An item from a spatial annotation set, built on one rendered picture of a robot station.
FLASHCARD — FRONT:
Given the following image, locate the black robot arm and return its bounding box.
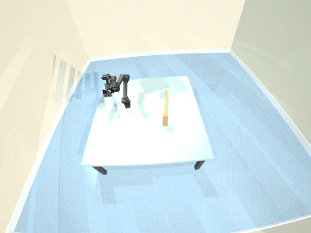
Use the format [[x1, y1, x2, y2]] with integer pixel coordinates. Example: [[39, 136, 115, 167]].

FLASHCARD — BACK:
[[110, 74, 130, 109]]

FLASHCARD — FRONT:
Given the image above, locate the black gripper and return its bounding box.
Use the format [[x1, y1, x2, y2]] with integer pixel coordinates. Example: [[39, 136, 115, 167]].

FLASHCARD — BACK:
[[101, 74, 113, 98]]

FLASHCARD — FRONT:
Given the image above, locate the wooden post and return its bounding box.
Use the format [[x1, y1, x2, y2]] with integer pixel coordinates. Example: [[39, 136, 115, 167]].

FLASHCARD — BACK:
[[163, 112, 168, 127]]

